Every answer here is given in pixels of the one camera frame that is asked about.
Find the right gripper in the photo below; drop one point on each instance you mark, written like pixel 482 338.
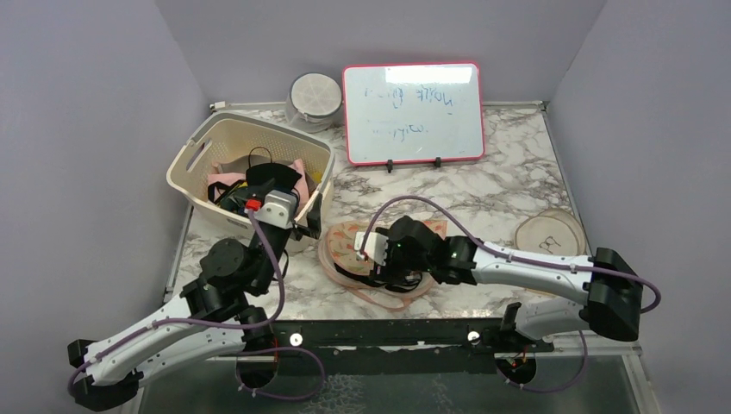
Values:
pixel 386 267

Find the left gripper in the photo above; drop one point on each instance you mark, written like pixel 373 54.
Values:
pixel 312 229

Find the black bra from bag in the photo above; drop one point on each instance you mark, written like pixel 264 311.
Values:
pixel 408 284

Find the floral mesh laundry bag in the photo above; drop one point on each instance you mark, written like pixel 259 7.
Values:
pixel 339 262

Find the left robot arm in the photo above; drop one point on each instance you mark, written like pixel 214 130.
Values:
pixel 230 305

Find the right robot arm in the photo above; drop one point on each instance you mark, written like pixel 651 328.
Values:
pixel 600 293

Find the black bra in basket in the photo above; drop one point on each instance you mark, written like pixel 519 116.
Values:
pixel 270 172

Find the cream plastic laundry basket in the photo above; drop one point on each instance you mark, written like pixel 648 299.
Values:
pixel 228 142

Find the blue lace garment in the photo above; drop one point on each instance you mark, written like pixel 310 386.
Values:
pixel 239 199

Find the pink garment in basket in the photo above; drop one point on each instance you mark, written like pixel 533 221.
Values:
pixel 232 175

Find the white round mesh container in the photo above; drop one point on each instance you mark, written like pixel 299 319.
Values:
pixel 313 101

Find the pink framed whiteboard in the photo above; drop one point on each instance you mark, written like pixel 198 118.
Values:
pixel 413 113

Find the round white disc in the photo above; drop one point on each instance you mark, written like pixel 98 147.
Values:
pixel 553 231

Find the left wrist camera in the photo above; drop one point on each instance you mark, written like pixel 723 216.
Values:
pixel 279 211

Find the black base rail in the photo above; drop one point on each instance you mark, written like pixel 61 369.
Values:
pixel 412 346

